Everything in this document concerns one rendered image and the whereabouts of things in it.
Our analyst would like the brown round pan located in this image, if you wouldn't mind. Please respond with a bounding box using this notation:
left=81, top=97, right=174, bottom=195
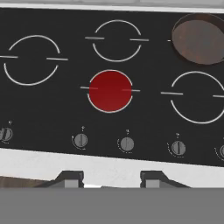
left=171, top=12, right=224, bottom=66

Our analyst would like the black glass hob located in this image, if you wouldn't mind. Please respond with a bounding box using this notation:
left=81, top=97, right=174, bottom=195
left=0, top=7, right=224, bottom=168

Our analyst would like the brown wooden cupboard front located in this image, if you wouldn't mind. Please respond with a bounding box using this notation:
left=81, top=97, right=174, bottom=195
left=0, top=175, right=51, bottom=189

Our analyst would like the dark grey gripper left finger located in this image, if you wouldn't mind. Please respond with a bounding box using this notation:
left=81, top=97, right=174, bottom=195
left=37, top=170, right=85, bottom=189

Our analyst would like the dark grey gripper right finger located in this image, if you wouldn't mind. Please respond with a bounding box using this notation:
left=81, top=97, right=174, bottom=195
left=139, top=170, right=191, bottom=189

